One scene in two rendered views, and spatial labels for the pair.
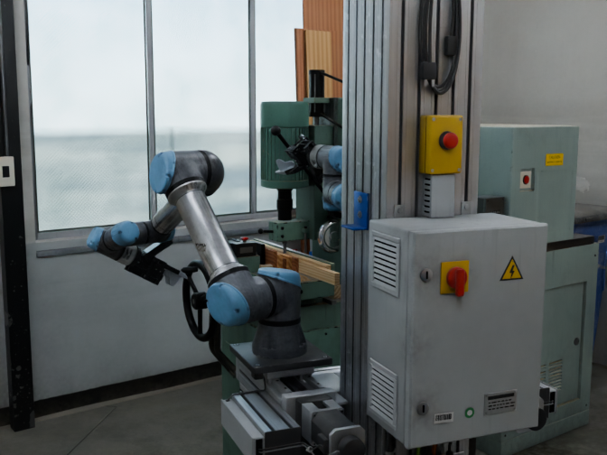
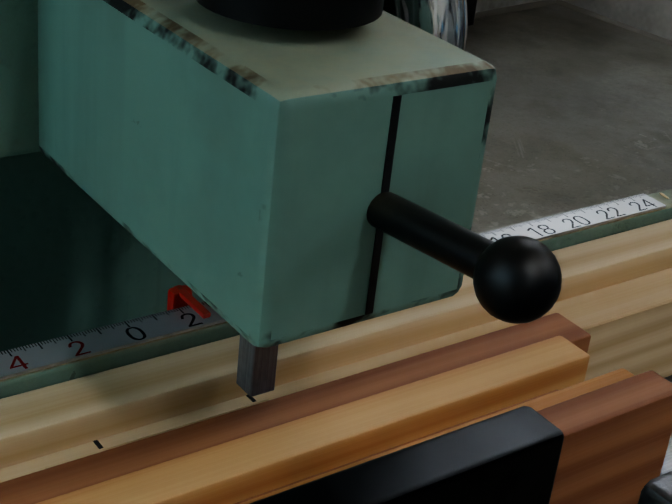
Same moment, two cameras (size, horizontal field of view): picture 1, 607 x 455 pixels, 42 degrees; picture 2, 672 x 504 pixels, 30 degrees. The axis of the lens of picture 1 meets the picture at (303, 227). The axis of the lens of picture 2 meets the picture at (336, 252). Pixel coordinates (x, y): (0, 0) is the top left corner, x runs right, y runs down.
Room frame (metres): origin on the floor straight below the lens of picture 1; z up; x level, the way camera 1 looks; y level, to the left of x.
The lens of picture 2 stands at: (2.88, 0.40, 1.17)
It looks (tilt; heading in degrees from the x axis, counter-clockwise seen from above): 27 degrees down; 262
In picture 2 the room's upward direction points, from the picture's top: 7 degrees clockwise
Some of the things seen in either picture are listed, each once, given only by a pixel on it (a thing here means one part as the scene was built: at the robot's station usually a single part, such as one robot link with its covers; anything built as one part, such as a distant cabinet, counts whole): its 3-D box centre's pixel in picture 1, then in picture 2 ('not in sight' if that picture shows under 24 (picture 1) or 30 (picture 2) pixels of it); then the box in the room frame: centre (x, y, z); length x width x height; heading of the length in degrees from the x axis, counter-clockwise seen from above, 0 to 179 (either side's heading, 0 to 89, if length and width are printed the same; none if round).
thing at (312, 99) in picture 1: (317, 93); not in sight; (2.92, -0.05, 1.54); 0.08 x 0.08 x 0.17; 30
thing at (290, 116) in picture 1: (284, 144); not in sight; (2.85, 0.07, 1.35); 0.18 x 0.18 x 0.31
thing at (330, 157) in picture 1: (335, 159); not in sight; (2.35, -0.10, 1.33); 0.11 x 0.08 x 0.09; 30
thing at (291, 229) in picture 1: (289, 232); (244, 135); (2.86, 0.05, 1.03); 0.14 x 0.07 x 0.09; 120
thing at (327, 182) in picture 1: (336, 192); not in sight; (2.33, -0.10, 1.23); 0.11 x 0.08 x 0.11; 9
